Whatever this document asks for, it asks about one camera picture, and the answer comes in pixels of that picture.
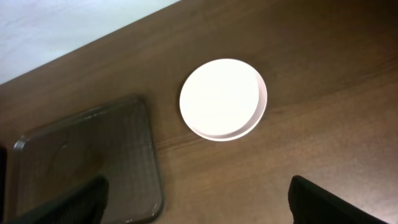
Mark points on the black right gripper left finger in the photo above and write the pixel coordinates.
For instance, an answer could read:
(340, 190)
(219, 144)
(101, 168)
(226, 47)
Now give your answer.
(85, 204)

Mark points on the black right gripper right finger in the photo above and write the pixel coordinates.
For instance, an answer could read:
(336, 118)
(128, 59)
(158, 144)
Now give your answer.
(311, 204)

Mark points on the white plate with sauce smear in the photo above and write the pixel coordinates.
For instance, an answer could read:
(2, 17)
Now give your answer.
(223, 99)

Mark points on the brown serving tray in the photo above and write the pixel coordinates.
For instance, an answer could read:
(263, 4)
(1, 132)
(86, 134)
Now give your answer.
(113, 141)

